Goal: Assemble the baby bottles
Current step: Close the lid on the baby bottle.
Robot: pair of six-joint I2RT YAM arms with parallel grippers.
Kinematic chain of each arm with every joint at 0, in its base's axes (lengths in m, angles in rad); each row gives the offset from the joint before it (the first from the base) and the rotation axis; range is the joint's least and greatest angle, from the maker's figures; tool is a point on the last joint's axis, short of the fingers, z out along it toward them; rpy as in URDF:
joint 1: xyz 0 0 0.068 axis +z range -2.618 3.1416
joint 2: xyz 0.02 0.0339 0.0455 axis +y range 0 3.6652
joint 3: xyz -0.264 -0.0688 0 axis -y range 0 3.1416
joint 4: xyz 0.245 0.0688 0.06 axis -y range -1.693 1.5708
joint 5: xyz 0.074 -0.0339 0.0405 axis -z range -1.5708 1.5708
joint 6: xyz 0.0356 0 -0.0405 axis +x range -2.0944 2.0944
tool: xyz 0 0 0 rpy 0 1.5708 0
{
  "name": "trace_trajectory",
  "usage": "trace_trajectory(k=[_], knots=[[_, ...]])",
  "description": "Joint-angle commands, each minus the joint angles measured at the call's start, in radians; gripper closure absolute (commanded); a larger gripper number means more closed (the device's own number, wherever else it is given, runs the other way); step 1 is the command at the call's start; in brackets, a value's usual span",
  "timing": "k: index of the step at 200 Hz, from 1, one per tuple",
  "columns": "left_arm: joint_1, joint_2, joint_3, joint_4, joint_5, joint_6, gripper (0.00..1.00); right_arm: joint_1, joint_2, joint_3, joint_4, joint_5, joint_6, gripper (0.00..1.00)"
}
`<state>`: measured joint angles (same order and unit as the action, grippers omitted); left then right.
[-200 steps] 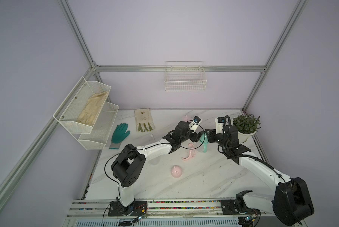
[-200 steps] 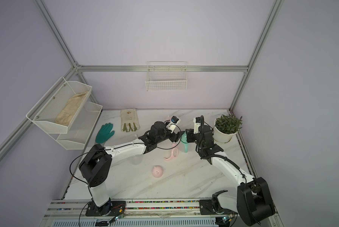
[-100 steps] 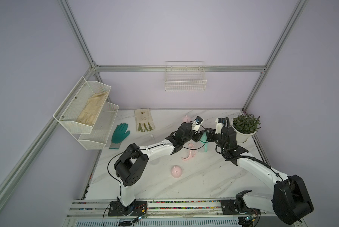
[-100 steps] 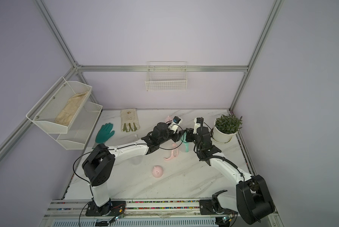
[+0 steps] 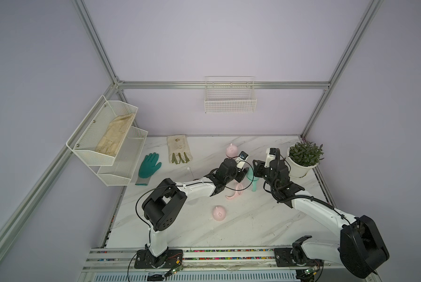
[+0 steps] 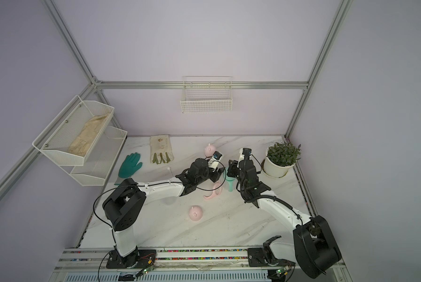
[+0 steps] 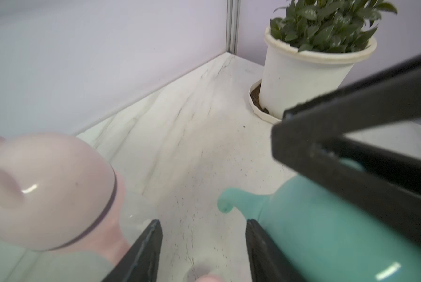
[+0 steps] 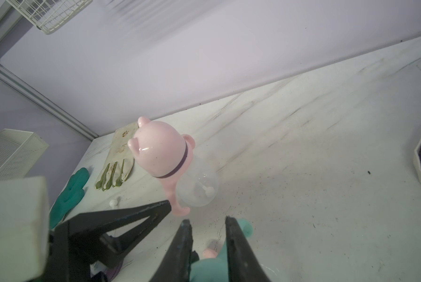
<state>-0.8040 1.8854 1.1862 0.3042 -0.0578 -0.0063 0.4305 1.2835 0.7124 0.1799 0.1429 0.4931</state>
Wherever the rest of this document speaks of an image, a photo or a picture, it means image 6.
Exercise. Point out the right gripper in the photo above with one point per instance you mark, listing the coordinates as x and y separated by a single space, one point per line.
232 169

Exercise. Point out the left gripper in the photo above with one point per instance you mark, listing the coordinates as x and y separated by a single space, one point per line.
217 175

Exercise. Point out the pink bottle cap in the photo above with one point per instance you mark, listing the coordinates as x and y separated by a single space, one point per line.
195 213
209 150

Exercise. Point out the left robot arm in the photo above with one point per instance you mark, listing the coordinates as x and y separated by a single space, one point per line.
125 202

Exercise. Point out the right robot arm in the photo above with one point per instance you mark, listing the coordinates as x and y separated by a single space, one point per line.
312 246

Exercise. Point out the potted green plant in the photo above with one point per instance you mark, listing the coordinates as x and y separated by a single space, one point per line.
280 158

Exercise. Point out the beige glove green fingertips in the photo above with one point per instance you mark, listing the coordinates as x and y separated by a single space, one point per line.
161 149

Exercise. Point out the green rubber glove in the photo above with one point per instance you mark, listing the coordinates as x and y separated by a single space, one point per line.
129 167

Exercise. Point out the lower white mesh shelf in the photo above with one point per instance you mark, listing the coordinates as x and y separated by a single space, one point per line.
101 160

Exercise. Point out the white mesh shelf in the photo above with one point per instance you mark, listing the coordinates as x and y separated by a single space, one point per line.
55 139
101 160

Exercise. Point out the beige glove in shelf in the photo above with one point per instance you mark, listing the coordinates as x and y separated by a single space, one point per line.
83 142

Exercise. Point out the upper white mesh shelf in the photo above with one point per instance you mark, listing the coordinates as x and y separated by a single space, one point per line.
55 139

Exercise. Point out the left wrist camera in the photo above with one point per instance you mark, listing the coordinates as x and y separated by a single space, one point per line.
215 158

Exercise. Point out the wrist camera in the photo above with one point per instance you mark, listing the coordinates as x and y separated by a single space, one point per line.
215 158
244 155

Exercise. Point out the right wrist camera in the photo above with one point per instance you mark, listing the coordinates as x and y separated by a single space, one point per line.
244 155

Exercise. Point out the white wire wall basket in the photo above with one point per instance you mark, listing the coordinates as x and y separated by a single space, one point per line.
206 94

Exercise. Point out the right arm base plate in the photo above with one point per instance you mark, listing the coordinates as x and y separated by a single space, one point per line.
270 256

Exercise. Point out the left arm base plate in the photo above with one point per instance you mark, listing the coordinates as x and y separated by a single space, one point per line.
131 259

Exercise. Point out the aluminium front rail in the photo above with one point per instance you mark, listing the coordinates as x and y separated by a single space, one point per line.
171 258

